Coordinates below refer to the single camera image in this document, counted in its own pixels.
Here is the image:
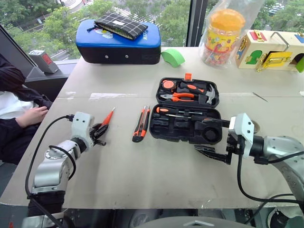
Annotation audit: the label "dark slanted window ledge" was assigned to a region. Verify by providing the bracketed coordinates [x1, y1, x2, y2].
[0, 23, 79, 102]

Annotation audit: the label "person's bare hand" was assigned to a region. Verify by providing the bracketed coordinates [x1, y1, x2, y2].
[15, 106, 48, 129]

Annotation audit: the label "white rounded shape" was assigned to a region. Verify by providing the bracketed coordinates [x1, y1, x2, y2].
[266, 206, 304, 228]

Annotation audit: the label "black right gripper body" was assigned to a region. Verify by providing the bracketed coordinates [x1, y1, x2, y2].
[225, 132, 246, 166]

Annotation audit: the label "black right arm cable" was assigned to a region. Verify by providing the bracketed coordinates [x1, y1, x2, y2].
[237, 151, 304, 228]

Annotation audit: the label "person in black jacket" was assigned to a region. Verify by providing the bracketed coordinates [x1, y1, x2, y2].
[0, 53, 53, 166]

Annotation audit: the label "hammer with black orange handle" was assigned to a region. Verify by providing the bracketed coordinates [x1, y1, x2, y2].
[176, 81, 219, 105]

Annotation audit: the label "orange handled pliers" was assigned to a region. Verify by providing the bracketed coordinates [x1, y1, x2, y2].
[159, 92, 196, 103]

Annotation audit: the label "black white grid pouch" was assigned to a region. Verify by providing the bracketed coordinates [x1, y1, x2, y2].
[86, 11, 149, 40]

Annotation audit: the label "black handled thin screwdriver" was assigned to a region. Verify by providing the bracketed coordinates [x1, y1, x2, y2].
[164, 113, 203, 122]

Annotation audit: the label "orange black tape measure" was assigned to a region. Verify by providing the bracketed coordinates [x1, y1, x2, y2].
[161, 79, 178, 92]

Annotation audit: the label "plastic jar in bag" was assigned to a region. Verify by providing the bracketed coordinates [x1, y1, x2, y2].
[198, 0, 266, 70]

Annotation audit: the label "grey device with red label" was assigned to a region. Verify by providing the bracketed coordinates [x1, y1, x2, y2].
[28, 49, 60, 74]

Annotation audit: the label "dark window frame pillar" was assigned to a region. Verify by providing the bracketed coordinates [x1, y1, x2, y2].
[186, 0, 209, 48]

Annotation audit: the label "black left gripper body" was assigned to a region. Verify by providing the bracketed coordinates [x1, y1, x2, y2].
[89, 123, 103, 147]

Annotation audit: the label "clear jar with orange lid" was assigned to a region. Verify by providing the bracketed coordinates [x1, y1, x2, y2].
[203, 9, 246, 67]

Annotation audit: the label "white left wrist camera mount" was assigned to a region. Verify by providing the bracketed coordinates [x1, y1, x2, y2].
[70, 111, 96, 151]

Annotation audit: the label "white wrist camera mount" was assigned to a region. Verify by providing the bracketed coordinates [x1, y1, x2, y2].
[228, 113, 256, 160]
[70, 111, 96, 151]

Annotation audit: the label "blue black padded case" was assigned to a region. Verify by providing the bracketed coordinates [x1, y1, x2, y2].
[75, 19, 162, 65]

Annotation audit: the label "orange black handled screwdriver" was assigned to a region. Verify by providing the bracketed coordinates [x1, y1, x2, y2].
[155, 107, 192, 115]

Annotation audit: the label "orange tester screwdriver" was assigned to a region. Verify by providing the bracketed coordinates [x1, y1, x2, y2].
[101, 107, 116, 127]

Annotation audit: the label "green arc shaped block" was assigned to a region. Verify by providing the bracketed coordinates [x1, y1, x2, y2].
[161, 48, 186, 68]

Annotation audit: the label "black plastic tool case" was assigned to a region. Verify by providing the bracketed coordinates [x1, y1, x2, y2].
[149, 73, 223, 145]

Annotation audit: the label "black orange utility knife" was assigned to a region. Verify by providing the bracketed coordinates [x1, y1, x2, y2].
[132, 105, 151, 143]

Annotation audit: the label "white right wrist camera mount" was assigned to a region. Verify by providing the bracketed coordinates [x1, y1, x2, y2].
[228, 113, 256, 160]

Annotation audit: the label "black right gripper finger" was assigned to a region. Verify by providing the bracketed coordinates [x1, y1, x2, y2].
[200, 118, 231, 128]
[194, 145, 231, 165]

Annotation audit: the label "wooden latch lock box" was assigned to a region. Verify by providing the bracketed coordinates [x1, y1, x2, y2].
[235, 29, 304, 73]

